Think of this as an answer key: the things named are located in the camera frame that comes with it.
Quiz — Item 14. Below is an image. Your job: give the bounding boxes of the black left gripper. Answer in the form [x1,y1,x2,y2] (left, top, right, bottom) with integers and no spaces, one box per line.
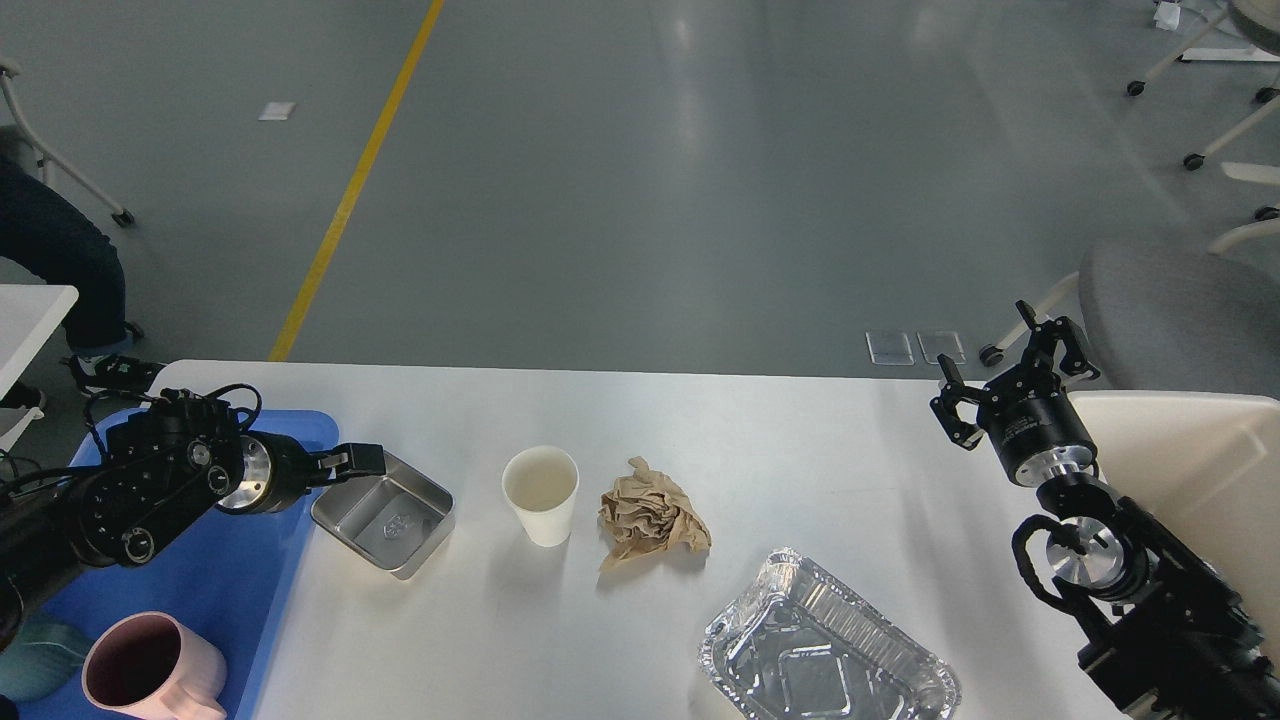
[218,432,387,515]

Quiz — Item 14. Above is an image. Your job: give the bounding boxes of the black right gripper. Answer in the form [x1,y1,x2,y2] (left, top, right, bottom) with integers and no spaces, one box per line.
[931,300,1102,488]

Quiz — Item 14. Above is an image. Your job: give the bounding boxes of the square stainless steel dish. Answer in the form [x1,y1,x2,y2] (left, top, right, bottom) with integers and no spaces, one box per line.
[310,452,454,582]

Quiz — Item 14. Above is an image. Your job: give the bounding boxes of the pink mug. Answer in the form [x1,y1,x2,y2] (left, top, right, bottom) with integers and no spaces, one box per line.
[79,611,229,719]

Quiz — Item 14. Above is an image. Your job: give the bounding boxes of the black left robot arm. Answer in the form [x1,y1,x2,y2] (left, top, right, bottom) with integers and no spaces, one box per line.
[1,386,387,644]

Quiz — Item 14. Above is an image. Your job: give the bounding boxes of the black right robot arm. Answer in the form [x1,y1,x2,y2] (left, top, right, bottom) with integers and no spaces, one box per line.
[931,301,1279,719]

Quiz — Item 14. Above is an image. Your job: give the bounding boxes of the right floor socket plate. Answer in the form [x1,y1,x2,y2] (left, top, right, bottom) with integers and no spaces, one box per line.
[916,331,966,365]

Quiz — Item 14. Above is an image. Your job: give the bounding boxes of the floor socket plate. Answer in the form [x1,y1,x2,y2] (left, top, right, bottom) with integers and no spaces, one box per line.
[865,331,915,366]
[916,331,966,365]

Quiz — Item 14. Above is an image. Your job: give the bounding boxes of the left floor socket plate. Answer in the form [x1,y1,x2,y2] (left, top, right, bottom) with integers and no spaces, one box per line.
[865,331,915,366]

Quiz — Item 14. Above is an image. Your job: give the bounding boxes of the grey office chair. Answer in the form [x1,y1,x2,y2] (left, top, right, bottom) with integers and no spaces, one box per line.
[1032,242,1279,398]

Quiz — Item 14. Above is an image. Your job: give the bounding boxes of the white paper cup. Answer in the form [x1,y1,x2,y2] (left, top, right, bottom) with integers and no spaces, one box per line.
[500,445,580,548]

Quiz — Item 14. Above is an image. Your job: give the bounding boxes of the beige plastic bin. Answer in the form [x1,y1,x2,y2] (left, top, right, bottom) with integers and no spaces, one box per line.
[1071,391,1279,660]

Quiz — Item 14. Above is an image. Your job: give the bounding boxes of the crumpled brown paper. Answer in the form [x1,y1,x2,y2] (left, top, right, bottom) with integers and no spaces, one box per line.
[598,456,712,573]

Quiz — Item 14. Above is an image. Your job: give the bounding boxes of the white chair legs background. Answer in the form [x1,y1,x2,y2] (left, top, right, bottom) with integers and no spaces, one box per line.
[1125,0,1280,256]

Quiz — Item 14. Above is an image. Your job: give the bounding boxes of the aluminium foil tray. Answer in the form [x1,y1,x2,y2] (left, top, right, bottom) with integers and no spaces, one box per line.
[699,547,963,719]

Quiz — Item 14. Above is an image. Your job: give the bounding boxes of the white side table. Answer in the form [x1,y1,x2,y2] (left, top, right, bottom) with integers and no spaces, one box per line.
[1,284,79,395]

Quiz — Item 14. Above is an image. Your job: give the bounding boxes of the teal ceramic mug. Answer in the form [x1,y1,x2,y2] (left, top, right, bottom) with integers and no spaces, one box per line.
[1,610,93,703]

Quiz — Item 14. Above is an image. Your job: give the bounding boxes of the seated person in jeans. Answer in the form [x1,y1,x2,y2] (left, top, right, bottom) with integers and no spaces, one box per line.
[1,158,164,395]

